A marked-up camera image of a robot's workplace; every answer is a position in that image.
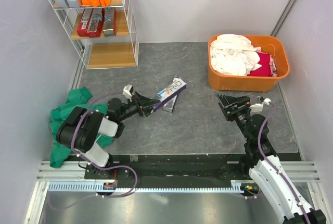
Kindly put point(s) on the aluminium cable duct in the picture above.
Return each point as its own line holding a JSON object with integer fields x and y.
{"x": 103, "y": 187}

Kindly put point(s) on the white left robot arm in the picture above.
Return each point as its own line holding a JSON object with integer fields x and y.
{"x": 80, "y": 129}

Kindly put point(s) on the red silver r&o box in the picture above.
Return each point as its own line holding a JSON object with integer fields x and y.
{"x": 96, "y": 23}
{"x": 109, "y": 26}

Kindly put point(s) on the red cloth in basin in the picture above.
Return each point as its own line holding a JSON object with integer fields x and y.
{"x": 267, "y": 69}

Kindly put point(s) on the orange plastic basin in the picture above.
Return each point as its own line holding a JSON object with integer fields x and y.
{"x": 270, "y": 45}

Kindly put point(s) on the red silver R&O box front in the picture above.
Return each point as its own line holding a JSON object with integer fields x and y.
{"x": 96, "y": 23}

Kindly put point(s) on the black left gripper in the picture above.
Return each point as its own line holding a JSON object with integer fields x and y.
{"x": 146, "y": 102}

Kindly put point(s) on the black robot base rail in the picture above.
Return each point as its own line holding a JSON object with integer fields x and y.
{"x": 177, "y": 171}

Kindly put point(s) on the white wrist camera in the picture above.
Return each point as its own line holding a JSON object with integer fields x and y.
{"x": 128, "y": 91}
{"x": 258, "y": 106}

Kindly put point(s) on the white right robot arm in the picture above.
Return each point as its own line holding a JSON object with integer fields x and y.
{"x": 261, "y": 161}

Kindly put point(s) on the white wire wooden shelf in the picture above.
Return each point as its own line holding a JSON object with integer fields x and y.
{"x": 103, "y": 52}

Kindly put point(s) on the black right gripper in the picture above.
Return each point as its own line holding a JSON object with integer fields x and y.
{"x": 242, "y": 103}

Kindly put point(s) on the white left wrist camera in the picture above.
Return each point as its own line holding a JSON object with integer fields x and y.
{"x": 128, "y": 91}

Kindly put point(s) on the purple silver R&O box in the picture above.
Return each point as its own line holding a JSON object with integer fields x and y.
{"x": 169, "y": 106}

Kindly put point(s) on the red barcode toothpaste box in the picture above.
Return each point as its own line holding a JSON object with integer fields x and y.
{"x": 83, "y": 23}

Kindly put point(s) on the purple silver toothpaste box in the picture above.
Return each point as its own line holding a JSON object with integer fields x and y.
{"x": 169, "y": 92}

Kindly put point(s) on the green cloth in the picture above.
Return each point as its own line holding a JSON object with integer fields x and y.
{"x": 58, "y": 121}

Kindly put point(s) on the white cloth in basin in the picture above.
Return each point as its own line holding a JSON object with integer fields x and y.
{"x": 234, "y": 55}

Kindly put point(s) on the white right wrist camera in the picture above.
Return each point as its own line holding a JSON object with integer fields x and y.
{"x": 258, "y": 106}

